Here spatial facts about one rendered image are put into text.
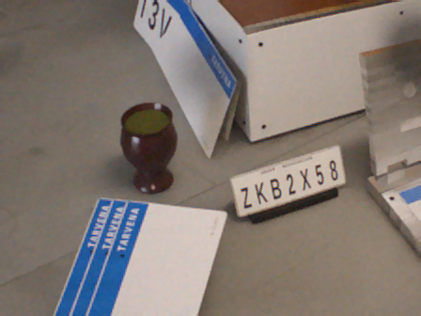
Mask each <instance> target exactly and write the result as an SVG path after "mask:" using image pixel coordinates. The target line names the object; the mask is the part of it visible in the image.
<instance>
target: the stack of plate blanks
mask: <svg viewBox="0 0 421 316"><path fill-rule="evenodd" d="M112 200H113V199H110V198H104V197H102V198H99V199H98V202H97V204H96V206H95V209H94V211H93V214H92V216H91V218H90V222H89V224H88V226H87V229H86V234H85V236H84V237H83V241H82V242H81V245H80V247H79V251H78V253H77V256H76V259H75V262H74V264H73V265H72V268H71V270H70V274H69V278H68V279H67V283H66V285H65V288H64V290H63V293H62V294H61V297H60V299H59V303H58V304H57V308H56V309H55V314H54V316H70V313H71V311H72V307H73V306H74V302H75V300H76V297H77V295H78V292H79V291H80V287H81V285H82V281H83V280H84V276H85V274H86V269H87V268H88V267H87V266H88V265H89V263H90V260H91V257H92V254H93V251H94V248H95V246H96V243H97V242H98V239H99V236H100V234H101V229H102V227H103V223H104V221H105V219H106V215H107V214H108V212H109V208H110V206H111V204H112Z"/></svg>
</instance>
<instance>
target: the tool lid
mask: <svg viewBox="0 0 421 316"><path fill-rule="evenodd" d="M359 58H360V67H361V76H362V86H363V91H364V95H365V104H366V122H367V130H368V141H369V158H370V168H371V171H372V172H373V173H374V175H376V176H380V175H381V174H384V173H386V172H387V166H389V165H392V164H396V163H398V162H401V161H402V162H403V163H405V164H406V165H408V164H412V163H414V162H417V161H419V160H421V39H418V40H416V39H415V40H411V41H409V42H403V43H401V44H395V45H392V46H388V47H387V46H386V47H382V48H380V49H374V50H372V51H368V52H362V53H360V54H359ZM408 83H413V86H414V88H413V93H412V94H410V95H408V96H406V95H405V92H404V87H405V86H406V84H407V85H408Z"/></svg>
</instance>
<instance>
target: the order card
mask: <svg viewBox="0 0 421 316"><path fill-rule="evenodd" d="M342 160H343V159H342V154H341V149H340V146H339V145H336V146H332V147H331V148H328V149H324V150H319V151H316V152H313V153H310V154H307V155H304V156H301V157H298V158H295V159H292V160H289V161H286V162H283V163H280V164H276V165H273V166H265V167H263V168H260V169H256V170H253V171H250V172H247V173H244V174H241V175H239V176H235V177H232V178H230V179H229V181H230V185H231V189H232V193H233V197H234V201H235V205H236V209H237V214H238V217H243V216H246V215H248V214H251V213H256V212H259V211H262V210H266V209H269V208H271V207H273V206H276V205H282V204H286V203H289V202H291V201H293V200H296V199H300V198H305V197H308V196H311V195H314V194H317V193H319V192H322V191H325V190H327V189H331V188H334V187H337V186H338V185H341V184H344V183H346V177H345V172H344V167H343V163H342Z"/></svg>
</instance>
